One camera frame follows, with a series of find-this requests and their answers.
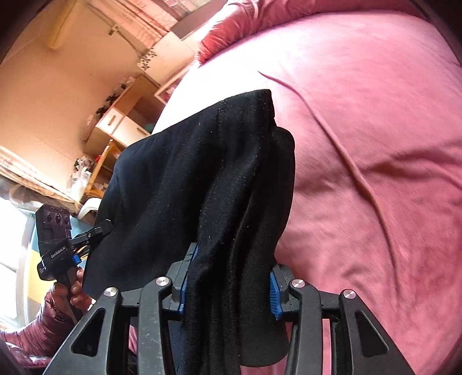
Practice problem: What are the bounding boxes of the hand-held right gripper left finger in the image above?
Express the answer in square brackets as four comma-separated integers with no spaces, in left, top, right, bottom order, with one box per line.
[42,242,198,375]

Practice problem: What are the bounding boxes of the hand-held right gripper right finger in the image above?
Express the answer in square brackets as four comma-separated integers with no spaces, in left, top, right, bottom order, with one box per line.
[269,263,414,375]

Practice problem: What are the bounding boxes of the black pants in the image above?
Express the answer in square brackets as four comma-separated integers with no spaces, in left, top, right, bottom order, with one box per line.
[82,89,297,375]

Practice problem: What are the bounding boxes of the person's left forearm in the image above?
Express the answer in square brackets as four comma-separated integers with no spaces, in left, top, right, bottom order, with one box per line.
[0,288,86,369]

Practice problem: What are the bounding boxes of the person's left hand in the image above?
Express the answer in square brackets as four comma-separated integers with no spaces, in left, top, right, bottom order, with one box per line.
[47,266,91,313]

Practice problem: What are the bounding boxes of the white plastic chair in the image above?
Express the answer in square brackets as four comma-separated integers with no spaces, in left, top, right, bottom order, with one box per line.
[77,198,105,218]

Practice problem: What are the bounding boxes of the white plastic bag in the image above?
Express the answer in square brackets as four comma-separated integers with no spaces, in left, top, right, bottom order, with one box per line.
[69,164,92,197]

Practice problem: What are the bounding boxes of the wooden open shelf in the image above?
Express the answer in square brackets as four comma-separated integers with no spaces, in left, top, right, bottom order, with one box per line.
[79,140,125,203]

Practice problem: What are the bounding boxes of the wooden cabinet with white drawer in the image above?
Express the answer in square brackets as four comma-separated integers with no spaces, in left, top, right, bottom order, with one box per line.
[84,74,164,156]

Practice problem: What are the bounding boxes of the pink bed blanket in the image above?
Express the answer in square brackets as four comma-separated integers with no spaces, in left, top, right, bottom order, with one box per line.
[128,11,461,375]

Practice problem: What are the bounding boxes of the white spotted box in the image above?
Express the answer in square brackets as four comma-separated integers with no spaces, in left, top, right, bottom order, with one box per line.
[136,35,198,84]

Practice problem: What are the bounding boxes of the white air conditioner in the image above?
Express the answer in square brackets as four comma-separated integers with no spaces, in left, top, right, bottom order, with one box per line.
[46,0,95,50]

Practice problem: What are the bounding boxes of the pink patterned curtain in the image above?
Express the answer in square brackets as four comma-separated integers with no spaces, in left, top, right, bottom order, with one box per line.
[90,0,188,52]

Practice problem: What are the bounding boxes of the grey headboard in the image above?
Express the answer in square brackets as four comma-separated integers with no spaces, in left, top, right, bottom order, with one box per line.
[172,0,229,41]

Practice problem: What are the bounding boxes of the red duvet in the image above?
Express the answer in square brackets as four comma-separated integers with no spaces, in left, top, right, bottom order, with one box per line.
[197,0,426,64]

